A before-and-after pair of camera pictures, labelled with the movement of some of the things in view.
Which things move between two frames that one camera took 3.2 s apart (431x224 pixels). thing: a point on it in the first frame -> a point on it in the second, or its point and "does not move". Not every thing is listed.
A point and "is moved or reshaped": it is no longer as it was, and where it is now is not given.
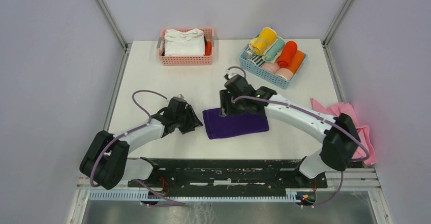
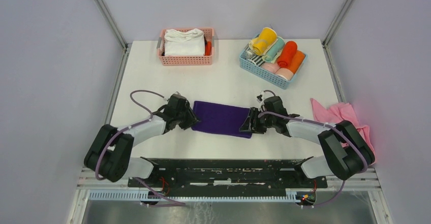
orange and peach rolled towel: [287, 73] does not move
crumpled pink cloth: [362, 131] does not move
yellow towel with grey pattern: [268, 37] does not move
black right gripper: [224, 97] -> [248, 126]
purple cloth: [217, 126] is moved or reshaped
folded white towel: [184, 43] does not move
